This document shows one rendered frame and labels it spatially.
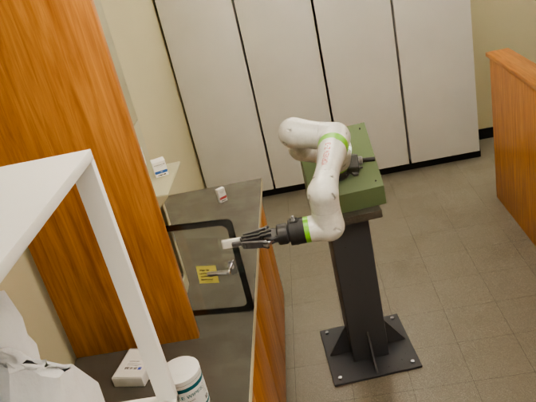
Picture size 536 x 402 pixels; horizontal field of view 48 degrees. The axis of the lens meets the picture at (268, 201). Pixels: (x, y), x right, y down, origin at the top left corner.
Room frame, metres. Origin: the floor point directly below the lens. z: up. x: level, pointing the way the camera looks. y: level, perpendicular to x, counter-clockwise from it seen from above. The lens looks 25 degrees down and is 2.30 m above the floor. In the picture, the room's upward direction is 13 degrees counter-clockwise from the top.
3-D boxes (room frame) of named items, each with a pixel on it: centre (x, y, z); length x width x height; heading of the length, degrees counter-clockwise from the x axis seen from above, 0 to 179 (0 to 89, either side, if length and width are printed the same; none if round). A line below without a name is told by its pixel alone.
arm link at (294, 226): (1.86, -0.07, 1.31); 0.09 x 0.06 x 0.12; 174
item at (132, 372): (1.78, 0.60, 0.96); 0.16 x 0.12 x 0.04; 162
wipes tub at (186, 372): (1.55, 0.40, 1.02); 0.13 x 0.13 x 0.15
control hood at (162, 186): (2.13, 0.38, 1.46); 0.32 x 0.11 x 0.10; 174
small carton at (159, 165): (2.18, 0.37, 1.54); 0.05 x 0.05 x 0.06; 12
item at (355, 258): (2.72, -0.36, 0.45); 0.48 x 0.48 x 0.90; 0
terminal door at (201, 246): (1.95, 0.29, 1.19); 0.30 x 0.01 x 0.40; 76
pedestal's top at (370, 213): (2.72, -0.36, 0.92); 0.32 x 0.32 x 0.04; 0
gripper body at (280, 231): (1.87, 0.00, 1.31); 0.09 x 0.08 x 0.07; 84
